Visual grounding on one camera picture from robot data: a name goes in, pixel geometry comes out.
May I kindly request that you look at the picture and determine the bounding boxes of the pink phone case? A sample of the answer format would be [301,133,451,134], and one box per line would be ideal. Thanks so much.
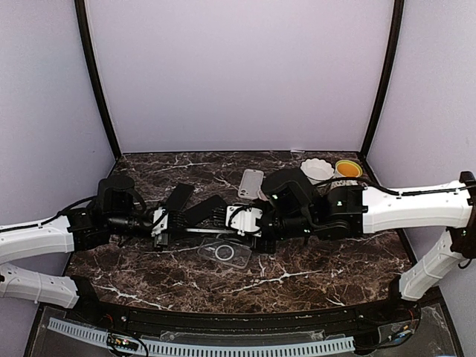
[258,189,268,201]

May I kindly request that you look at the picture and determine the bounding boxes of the small green circuit board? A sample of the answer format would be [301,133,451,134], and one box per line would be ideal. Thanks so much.
[106,333,139,353]

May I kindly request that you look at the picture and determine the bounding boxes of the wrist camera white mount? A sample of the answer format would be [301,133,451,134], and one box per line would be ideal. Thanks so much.
[211,205,263,237]
[151,207,187,237]

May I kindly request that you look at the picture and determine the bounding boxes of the clear magsafe phone case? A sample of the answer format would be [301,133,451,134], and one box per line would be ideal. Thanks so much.
[197,237,252,269]

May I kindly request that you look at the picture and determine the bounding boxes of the black smartphone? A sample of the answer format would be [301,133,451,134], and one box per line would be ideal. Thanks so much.
[184,195,228,226]

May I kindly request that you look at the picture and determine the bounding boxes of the left black frame post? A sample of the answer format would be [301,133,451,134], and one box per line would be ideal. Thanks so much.
[74,0,122,161]

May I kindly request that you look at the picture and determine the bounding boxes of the phone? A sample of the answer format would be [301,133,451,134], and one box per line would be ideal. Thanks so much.
[165,183,195,211]
[176,228,236,234]

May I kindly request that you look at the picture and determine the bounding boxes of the black front rail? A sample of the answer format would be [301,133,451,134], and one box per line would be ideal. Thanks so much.
[66,300,421,335]

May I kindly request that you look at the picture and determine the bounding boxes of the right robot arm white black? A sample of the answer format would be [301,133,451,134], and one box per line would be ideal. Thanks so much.
[243,169,475,323]

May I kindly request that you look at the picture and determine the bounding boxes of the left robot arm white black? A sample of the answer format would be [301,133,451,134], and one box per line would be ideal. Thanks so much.
[1,175,169,324]

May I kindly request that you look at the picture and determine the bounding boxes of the white phone case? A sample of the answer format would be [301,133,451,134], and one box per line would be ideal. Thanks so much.
[238,169,264,200]

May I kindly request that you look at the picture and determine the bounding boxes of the right black frame post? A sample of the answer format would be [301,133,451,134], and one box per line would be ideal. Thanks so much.
[359,0,405,161]

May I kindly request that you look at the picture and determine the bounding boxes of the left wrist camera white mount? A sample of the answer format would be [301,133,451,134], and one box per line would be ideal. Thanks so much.
[151,207,187,237]

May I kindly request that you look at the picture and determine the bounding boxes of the black frame post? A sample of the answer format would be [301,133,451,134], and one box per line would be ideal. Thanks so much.
[74,0,122,161]
[359,0,405,161]

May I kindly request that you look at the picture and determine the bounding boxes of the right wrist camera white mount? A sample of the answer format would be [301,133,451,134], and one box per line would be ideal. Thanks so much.
[211,205,263,237]

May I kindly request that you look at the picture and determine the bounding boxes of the white scalloped bowl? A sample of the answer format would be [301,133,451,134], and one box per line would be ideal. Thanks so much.
[300,158,334,185]

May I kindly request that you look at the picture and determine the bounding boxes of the white patterned mug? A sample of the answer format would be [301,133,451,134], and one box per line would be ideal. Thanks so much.
[329,177,358,190]

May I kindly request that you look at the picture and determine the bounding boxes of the white slotted cable duct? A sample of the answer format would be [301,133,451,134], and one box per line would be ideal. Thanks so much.
[47,318,356,357]

